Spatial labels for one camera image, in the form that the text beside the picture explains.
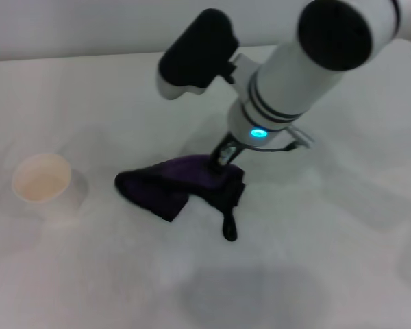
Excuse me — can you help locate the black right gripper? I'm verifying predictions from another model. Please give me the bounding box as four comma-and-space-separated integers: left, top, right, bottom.
208, 133, 244, 174

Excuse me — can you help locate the silver cable connector plug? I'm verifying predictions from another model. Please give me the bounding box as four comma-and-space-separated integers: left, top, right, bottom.
288, 125, 316, 151

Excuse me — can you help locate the black white wrist camera housing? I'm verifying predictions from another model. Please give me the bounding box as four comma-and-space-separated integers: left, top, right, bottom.
155, 8, 258, 101

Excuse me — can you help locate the thin black cable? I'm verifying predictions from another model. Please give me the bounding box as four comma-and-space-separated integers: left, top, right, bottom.
245, 143, 295, 154

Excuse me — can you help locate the purple rag with black trim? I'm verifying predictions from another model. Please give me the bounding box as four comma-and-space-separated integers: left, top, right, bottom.
114, 154, 247, 243

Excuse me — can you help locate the white paper cup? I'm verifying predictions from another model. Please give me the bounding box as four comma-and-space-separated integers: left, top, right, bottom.
12, 152, 90, 223

